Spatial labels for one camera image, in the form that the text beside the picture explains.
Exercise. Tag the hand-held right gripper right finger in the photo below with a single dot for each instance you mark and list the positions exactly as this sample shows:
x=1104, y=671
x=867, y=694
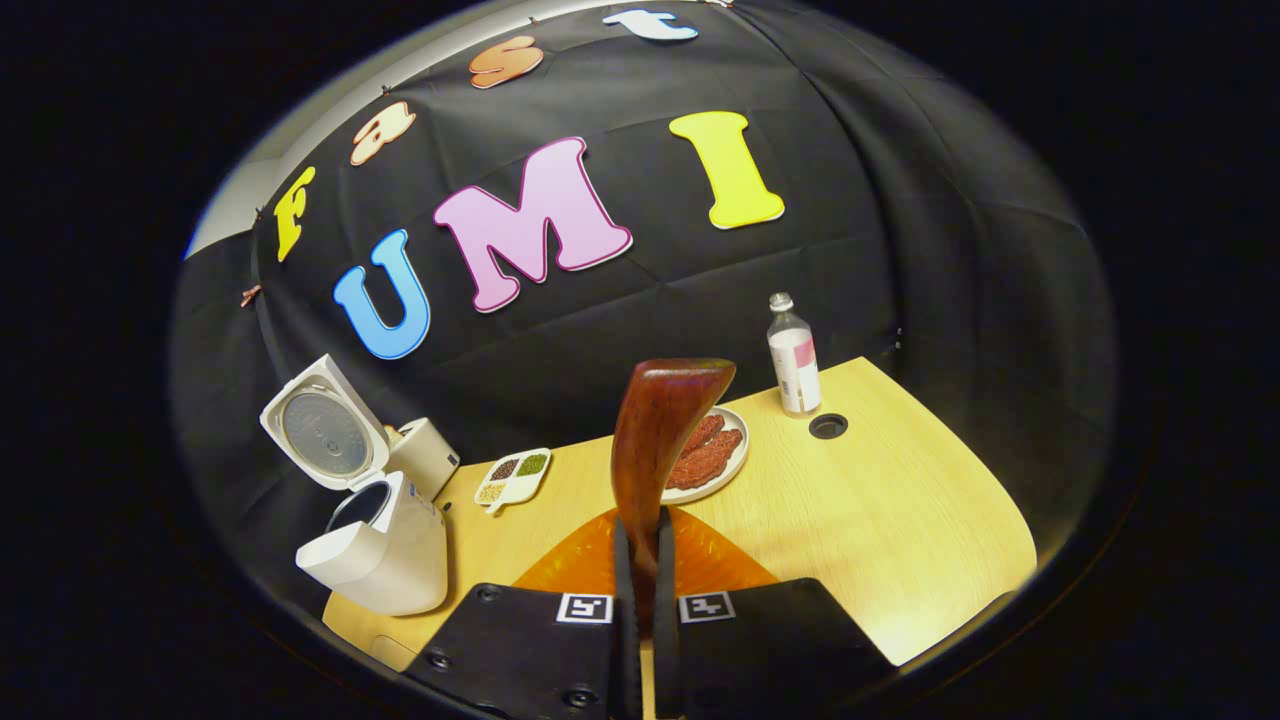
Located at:
x=780, y=650

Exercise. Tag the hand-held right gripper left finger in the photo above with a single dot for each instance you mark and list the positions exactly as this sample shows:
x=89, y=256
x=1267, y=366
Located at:
x=520, y=650

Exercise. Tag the white rice cooker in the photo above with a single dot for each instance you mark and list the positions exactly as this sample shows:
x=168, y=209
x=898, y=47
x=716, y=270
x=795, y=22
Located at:
x=400, y=560

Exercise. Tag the brown wooden spoon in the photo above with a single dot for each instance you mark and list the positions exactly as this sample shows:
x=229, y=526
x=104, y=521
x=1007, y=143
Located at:
x=655, y=430

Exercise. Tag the white divided bean dish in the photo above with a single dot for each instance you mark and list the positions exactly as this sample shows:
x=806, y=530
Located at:
x=500, y=497

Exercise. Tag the white round plate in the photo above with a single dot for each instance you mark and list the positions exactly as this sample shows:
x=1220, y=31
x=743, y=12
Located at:
x=740, y=460

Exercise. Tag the red meat piece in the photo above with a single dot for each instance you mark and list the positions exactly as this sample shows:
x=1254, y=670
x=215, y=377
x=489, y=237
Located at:
x=705, y=462
x=705, y=432

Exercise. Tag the white toaster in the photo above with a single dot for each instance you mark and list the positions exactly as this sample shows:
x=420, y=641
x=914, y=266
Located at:
x=430, y=455

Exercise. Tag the clear bottle pink label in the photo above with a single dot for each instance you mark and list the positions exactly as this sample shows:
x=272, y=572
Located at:
x=795, y=365

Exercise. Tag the black backdrop cloth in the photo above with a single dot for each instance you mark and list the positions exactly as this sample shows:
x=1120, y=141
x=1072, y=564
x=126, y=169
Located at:
x=850, y=250

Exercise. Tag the pink clothespin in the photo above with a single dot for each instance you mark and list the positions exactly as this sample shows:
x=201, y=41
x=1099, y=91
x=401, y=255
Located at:
x=251, y=296

